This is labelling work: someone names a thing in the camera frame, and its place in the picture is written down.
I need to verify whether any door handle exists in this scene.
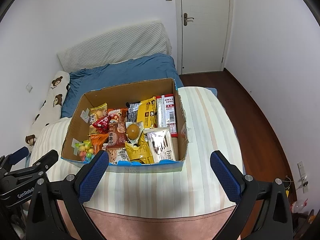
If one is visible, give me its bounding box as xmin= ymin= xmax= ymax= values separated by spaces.
xmin=183 ymin=12 xmax=195 ymax=26

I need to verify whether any brown snack packet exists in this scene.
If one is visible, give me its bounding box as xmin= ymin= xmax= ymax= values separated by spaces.
xmin=107 ymin=122 xmax=127 ymax=149

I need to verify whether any orange snack packet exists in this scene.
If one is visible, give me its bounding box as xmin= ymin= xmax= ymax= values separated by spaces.
xmin=90 ymin=133 xmax=108 ymax=154

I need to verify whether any blue cardboard box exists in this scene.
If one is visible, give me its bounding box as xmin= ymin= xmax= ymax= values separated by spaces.
xmin=61 ymin=78 xmax=189 ymax=173

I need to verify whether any red triangular snack packet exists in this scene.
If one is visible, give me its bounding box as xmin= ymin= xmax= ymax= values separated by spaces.
xmin=92 ymin=115 xmax=109 ymax=134

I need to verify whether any yellow cracker bag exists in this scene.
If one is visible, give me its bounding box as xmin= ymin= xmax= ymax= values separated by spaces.
xmin=89 ymin=102 xmax=108 ymax=135

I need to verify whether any white nut snack packet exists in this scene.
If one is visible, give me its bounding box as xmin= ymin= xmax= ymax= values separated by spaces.
xmin=107 ymin=148 xmax=130 ymax=165

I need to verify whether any white door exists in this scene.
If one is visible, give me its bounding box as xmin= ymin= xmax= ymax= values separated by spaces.
xmin=175 ymin=0 xmax=233 ymax=74

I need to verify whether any braised egg packet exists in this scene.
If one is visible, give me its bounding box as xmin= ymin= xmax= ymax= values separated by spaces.
xmin=125 ymin=121 xmax=144 ymax=144

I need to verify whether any white quilted headboard cushion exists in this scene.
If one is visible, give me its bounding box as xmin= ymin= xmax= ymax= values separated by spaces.
xmin=57 ymin=21 xmax=172 ymax=73

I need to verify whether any wall socket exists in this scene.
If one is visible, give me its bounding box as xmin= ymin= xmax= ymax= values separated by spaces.
xmin=25 ymin=83 xmax=33 ymax=93

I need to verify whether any red white snack packet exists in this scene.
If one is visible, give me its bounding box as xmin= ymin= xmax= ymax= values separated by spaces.
xmin=156 ymin=94 xmax=178 ymax=138

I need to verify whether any orange panda biscuit packet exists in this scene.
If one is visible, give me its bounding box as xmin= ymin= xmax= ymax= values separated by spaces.
xmin=107 ymin=108 xmax=128 ymax=124

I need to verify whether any green gumball candy bag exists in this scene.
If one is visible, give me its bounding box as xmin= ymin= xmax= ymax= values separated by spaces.
xmin=75 ymin=140 xmax=95 ymax=163

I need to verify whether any yellow black noodle packet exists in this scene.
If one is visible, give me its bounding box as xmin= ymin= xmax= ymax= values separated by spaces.
xmin=126 ymin=96 xmax=157 ymax=128

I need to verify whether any blue pillow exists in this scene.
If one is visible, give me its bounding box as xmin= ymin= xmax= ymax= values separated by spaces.
xmin=60 ymin=52 xmax=185 ymax=119

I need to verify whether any white chocolate wafer packet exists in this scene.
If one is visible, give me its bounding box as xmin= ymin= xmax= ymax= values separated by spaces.
xmin=144 ymin=127 xmax=176 ymax=163

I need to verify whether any small yellow snack packet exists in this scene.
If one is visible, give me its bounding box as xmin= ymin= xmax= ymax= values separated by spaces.
xmin=125 ymin=133 xmax=155 ymax=164

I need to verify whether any bear print long pillow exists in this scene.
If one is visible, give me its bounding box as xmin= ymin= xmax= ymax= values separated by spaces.
xmin=25 ymin=71 xmax=70 ymax=153

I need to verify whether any striped blanket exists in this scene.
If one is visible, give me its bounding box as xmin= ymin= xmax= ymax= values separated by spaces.
xmin=29 ymin=86 xmax=245 ymax=219

